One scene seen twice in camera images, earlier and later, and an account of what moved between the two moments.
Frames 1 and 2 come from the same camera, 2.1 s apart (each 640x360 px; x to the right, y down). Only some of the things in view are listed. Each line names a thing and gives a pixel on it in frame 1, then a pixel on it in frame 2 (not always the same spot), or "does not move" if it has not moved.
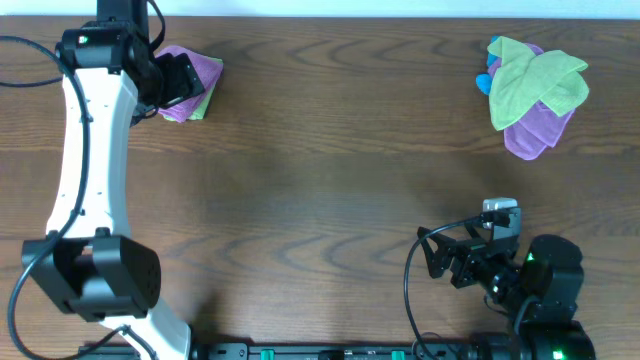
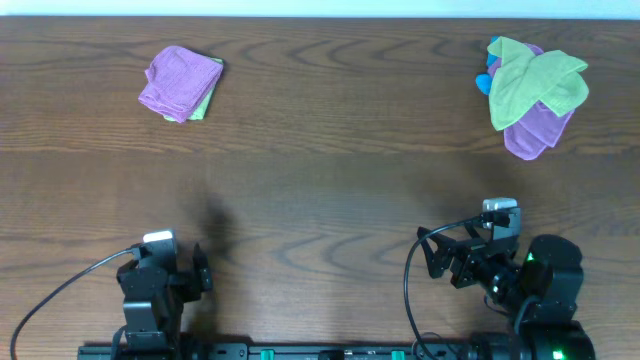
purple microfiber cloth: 209,70 does not move
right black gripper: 469,257 does not move
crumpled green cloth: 527,76 does not move
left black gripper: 185,80 → 201,278
